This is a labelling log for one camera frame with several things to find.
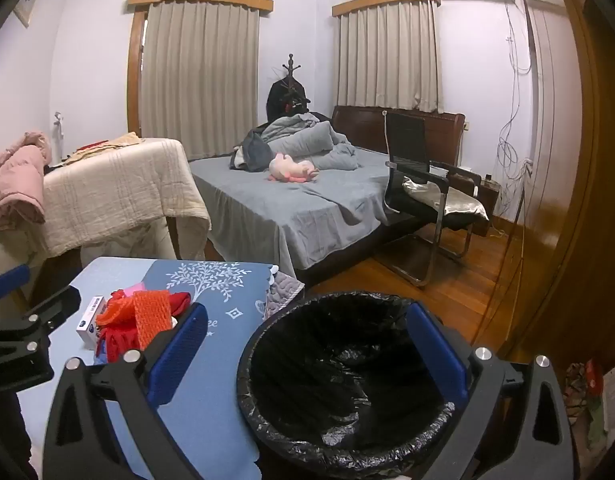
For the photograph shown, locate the orange mesh net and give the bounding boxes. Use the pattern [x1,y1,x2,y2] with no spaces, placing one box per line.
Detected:
[96,287,174,351]

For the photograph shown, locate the beige blanket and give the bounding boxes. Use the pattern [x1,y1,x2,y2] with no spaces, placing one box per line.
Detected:
[0,137,211,261]

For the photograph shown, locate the wooden wardrobe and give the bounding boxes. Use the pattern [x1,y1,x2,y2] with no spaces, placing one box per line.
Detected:
[502,0,615,376]

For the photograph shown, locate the dark wooden nightstand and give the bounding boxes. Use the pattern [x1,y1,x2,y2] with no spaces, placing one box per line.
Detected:
[447,170,501,238]

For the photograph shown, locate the red cloth glove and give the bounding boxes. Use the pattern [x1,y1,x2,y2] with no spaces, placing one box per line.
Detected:
[94,292,193,363]

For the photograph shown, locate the thin black cable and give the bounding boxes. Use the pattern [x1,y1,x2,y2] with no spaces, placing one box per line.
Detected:
[487,185,528,356]

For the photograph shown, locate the black cantilever chair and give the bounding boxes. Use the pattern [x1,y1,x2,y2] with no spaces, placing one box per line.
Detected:
[382,111,483,288]

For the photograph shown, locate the dark wooden headboard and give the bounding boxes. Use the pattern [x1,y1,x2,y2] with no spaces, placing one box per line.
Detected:
[332,105,465,171]

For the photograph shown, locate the black jacket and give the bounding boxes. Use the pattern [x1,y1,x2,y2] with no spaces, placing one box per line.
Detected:
[266,77,311,126]

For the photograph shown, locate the hanging white cables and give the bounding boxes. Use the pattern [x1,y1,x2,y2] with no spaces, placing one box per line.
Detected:
[495,0,535,221]

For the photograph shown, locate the pink plush toy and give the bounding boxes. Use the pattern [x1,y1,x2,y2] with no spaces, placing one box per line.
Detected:
[267,153,321,183]

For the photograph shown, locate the wide beige curtain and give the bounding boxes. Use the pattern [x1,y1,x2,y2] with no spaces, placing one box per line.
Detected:
[138,0,260,161]

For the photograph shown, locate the bed with grey sheet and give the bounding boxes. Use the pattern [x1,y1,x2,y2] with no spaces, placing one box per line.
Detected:
[190,147,423,286]

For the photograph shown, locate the grey duvet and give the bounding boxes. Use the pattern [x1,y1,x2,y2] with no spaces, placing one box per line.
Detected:
[247,112,361,171]

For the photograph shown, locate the wooden window frame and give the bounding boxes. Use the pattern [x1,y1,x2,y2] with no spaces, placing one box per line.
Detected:
[127,7,148,138]

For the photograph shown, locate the grey quilted mat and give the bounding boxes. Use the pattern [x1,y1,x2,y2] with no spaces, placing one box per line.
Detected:
[261,265,305,321]

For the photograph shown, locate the small white box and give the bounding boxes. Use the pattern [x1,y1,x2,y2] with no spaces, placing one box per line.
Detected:
[76,296,108,351]

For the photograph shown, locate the blue printed tablecloth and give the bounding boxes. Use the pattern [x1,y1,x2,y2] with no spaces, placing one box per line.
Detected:
[17,257,278,480]

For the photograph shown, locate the pink jacket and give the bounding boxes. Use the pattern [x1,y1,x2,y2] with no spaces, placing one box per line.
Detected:
[0,131,52,228]

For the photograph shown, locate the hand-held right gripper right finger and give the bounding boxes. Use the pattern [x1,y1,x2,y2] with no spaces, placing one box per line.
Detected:
[405,302,574,480]

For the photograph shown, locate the narrow beige curtain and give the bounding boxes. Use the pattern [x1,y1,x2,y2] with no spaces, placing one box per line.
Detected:
[337,0,444,113]

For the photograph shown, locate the silver cushion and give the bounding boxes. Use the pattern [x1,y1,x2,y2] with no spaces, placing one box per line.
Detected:
[401,177,489,223]

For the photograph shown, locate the wooden coat rack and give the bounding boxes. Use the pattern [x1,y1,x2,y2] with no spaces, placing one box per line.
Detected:
[277,53,303,111]

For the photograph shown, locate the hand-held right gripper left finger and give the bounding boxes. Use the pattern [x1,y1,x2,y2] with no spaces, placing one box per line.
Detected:
[43,303,209,480]

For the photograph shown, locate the long wooden pelmet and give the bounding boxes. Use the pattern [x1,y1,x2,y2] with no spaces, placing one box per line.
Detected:
[127,0,274,12]

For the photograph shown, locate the framed wall picture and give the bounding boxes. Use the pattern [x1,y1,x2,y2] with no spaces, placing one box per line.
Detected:
[14,0,50,28]

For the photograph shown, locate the waste bin with black liner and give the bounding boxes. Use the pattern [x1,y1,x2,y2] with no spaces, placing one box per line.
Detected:
[236,291,471,480]

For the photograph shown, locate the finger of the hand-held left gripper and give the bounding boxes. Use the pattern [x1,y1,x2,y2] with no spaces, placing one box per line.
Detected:
[0,286,82,401]
[0,264,31,301]

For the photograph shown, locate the pile of beige cloths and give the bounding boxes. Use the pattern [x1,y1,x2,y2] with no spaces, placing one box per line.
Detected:
[62,132,143,166]

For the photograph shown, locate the patterned bag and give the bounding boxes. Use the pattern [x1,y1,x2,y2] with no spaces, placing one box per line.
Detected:
[565,360,615,456]

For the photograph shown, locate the dark clothes pile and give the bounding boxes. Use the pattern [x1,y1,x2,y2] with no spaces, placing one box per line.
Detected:
[230,132,275,172]

